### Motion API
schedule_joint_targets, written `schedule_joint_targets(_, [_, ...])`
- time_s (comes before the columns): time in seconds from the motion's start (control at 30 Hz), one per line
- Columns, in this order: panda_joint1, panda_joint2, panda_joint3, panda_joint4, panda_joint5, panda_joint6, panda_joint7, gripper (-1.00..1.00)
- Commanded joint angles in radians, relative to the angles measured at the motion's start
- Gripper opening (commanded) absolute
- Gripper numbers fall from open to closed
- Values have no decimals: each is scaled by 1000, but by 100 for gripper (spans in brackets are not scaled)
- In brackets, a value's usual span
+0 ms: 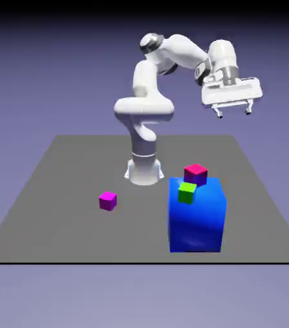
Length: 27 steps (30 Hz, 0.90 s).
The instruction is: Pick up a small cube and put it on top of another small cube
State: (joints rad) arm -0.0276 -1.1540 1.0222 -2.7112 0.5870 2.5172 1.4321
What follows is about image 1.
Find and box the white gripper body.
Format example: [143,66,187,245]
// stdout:
[201,77,263,106]

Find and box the small crimson cube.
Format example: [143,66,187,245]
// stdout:
[184,163,208,187]

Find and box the small green cube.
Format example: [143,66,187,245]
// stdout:
[178,182,197,205]

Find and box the small magenta cube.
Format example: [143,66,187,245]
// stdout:
[98,191,118,212]

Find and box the large blue box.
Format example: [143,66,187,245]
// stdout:
[169,176,228,254]

